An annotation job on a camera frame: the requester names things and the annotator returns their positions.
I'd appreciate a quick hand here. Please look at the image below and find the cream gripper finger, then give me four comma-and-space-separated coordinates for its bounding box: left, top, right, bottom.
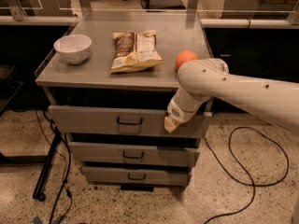
164, 116, 179, 133

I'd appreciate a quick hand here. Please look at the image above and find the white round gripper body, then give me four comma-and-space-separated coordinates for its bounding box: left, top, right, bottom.
167, 98, 197, 123

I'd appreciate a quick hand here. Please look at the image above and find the grey top drawer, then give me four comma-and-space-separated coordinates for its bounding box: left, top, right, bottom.
49, 105, 211, 138

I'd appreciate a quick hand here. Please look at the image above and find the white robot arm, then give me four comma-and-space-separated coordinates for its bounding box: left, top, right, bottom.
164, 59, 299, 134

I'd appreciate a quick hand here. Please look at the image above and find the grey middle drawer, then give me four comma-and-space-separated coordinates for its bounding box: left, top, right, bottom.
68, 133, 199, 167

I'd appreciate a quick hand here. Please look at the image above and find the orange ball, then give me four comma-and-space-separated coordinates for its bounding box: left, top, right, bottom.
176, 50, 198, 70

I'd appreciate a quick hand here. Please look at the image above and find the grey metal cabinet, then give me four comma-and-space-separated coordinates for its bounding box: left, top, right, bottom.
36, 12, 211, 187

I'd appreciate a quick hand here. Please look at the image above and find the brown yellow chip bag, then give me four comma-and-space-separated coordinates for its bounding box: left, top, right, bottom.
110, 30, 164, 74

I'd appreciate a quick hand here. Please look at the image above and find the white ceramic bowl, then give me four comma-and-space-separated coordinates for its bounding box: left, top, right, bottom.
53, 35, 92, 64

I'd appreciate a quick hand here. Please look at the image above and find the black stand leg with wheel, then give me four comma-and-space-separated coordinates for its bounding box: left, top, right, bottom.
33, 130, 61, 202

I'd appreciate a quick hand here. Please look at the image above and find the clear acrylic barrier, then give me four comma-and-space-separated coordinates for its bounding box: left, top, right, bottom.
1, 0, 299, 25

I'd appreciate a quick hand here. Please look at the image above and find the black floor cable right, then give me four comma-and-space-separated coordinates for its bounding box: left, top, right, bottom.
203, 126, 290, 224

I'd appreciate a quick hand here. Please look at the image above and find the black floor cable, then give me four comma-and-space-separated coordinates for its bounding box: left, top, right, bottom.
203, 126, 290, 224
33, 109, 74, 224

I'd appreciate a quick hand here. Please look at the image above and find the black floor cable left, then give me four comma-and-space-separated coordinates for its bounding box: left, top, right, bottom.
33, 109, 74, 224

